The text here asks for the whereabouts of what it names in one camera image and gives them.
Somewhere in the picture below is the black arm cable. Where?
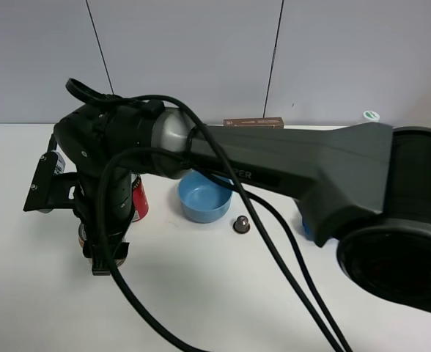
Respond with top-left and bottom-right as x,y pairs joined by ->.
65,78 -> 352,352

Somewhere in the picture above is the blue plastic bowl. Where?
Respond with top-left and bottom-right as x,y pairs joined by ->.
177,171 -> 232,224

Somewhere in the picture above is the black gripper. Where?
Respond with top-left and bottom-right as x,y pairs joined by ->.
73,170 -> 132,276

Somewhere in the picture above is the blue rolled cloth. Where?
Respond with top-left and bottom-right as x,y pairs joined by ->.
301,219 -> 314,241

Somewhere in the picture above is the dark coffee capsule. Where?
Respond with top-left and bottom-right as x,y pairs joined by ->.
232,216 -> 251,234

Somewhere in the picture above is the gold energy drink can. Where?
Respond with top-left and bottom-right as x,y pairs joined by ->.
78,223 -> 126,267

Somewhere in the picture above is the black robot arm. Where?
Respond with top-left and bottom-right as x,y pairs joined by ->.
54,100 -> 431,313

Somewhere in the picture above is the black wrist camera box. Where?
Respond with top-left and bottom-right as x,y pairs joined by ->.
23,150 -> 78,213

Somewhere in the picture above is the red soda can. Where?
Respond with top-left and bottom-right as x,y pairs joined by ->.
132,174 -> 149,222

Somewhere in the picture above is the dark brown capsule box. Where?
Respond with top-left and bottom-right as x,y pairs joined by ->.
223,117 -> 284,129

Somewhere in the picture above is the clear water bottle green label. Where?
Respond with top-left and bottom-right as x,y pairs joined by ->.
362,110 -> 380,122

